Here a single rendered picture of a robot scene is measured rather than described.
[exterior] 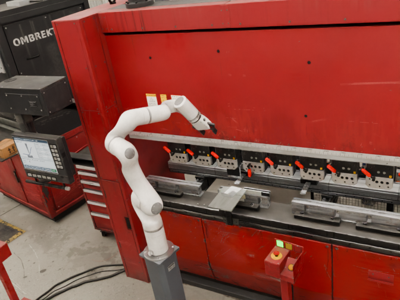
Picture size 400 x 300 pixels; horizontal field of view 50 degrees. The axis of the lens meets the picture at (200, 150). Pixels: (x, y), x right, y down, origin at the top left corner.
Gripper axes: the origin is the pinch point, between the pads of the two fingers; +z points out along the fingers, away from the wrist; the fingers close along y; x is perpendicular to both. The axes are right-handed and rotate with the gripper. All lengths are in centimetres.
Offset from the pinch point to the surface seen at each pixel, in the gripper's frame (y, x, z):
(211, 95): 11.1, -31.1, 1.8
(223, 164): 20.1, -4.2, 45.2
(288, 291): -22, 63, 99
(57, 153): 102, 28, -29
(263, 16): -39, -54, -31
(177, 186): 72, 6, 60
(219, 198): 23, 17, 56
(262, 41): -34, -48, -18
